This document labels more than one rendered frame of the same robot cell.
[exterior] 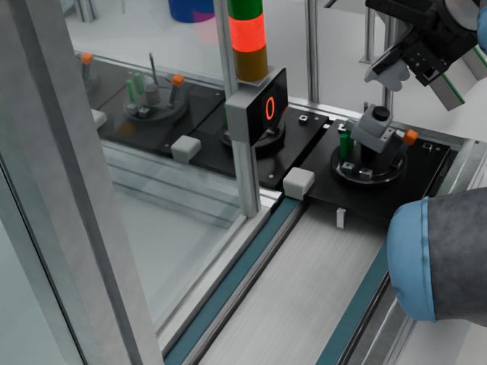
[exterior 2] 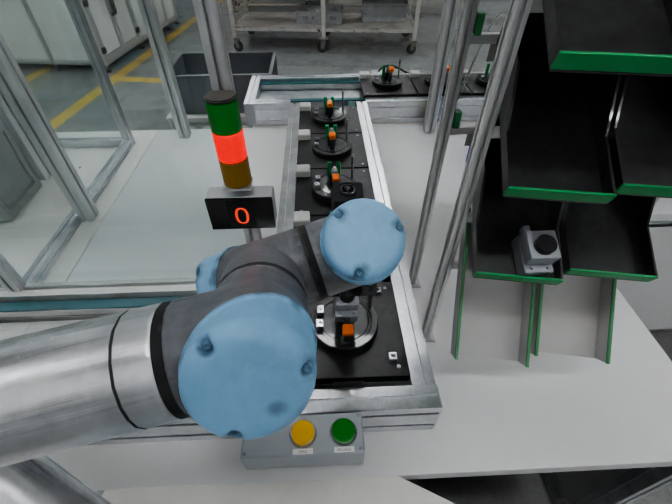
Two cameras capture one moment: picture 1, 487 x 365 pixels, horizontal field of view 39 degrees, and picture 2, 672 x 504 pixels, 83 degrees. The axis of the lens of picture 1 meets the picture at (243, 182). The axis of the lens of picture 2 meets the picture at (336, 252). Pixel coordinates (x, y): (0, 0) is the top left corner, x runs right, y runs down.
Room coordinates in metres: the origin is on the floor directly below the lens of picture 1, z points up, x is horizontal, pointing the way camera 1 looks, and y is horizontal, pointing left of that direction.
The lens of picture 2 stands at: (0.69, -0.61, 1.65)
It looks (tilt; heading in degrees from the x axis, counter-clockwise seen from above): 44 degrees down; 53
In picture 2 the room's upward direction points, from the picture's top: straight up
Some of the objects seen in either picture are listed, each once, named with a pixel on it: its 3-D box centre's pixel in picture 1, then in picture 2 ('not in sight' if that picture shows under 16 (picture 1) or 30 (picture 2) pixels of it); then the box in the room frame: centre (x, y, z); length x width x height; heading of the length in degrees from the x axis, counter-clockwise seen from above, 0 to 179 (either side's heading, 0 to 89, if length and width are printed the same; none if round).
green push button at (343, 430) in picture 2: not in sight; (343, 431); (0.85, -0.41, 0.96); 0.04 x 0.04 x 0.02
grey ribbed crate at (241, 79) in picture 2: not in sight; (226, 82); (1.64, 1.80, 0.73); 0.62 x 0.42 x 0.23; 145
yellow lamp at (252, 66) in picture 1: (250, 59); (235, 169); (0.90, -0.03, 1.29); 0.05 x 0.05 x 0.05
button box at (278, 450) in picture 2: not in sight; (304, 440); (0.79, -0.37, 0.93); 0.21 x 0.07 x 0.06; 145
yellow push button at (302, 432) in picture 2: not in sight; (303, 433); (0.79, -0.37, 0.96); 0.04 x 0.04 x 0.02
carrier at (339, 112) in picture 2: not in sight; (329, 108); (1.55, 0.58, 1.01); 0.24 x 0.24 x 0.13; 55
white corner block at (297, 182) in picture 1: (298, 183); not in sight; (0.96, -0.10, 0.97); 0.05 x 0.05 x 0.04; 55
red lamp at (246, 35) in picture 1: (247, 28); (230, 143); (0.90, -0.03, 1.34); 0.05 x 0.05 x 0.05
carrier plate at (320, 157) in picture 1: (368, 170); (344, 328); (0.99, -0.24, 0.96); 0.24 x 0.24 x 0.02; 55
